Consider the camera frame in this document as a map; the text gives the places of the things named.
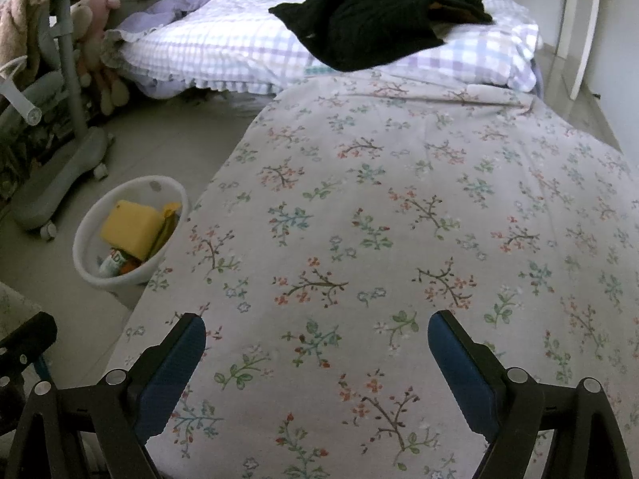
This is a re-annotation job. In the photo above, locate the black knitted garment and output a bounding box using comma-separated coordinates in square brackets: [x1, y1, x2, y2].
[268, 0, 495, 73]

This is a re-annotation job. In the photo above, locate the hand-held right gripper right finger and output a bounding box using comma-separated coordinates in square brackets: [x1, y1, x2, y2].
[428, 309, 632, 479]

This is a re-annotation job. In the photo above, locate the floral floor cloth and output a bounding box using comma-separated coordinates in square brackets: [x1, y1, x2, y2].
[0, 282, 43, 325]

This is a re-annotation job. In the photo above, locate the checkered ruffled quilt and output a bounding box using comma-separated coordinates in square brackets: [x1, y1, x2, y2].
[102, 0, 542, 101]

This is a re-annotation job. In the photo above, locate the floral bed sheet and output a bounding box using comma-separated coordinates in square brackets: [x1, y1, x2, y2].
[107, 67, 639, 479]

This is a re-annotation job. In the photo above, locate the grey wheeled stand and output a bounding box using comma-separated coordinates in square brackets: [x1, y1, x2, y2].
[0, 0, 113, 240]

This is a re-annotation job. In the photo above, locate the pink plush toy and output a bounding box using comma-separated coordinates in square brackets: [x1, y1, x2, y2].
[70, 0, 123, 68]

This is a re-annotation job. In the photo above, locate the white plastic bin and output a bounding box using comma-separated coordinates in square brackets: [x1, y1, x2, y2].
[72, 176, 191, 296]

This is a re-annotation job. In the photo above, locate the thin yellow wrapper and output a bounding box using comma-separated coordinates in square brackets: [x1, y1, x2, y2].
[161, 202, 183, 243]

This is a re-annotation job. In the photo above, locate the yellow packet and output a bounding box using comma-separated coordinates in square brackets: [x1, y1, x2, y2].
[100, 200, 165, 263]

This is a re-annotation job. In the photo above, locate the orange green can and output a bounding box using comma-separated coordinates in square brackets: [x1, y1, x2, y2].
[98, 248, 151, 277]

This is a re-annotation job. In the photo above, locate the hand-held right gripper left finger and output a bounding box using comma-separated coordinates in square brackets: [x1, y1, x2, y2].
[12, 312, 207, 479]

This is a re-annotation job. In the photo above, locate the brown plush blanket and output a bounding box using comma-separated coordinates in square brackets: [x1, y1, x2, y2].
[0, 0, 95, 78]

